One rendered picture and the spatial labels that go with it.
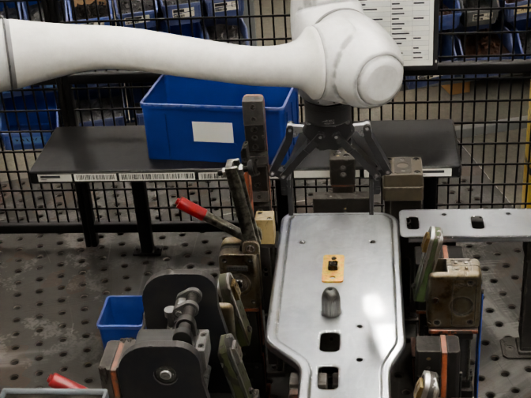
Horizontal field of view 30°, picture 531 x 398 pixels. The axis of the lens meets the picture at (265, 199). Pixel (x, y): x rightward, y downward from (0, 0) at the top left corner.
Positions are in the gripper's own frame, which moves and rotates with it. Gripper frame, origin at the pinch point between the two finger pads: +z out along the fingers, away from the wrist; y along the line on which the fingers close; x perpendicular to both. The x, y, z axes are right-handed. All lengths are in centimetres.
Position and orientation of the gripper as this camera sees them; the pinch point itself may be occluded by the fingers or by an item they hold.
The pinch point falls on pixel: (331, 205)
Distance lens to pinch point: 168.4
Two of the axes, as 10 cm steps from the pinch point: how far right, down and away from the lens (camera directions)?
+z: 0.6, 8.6, 5.0
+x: 0.9, -5.0, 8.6
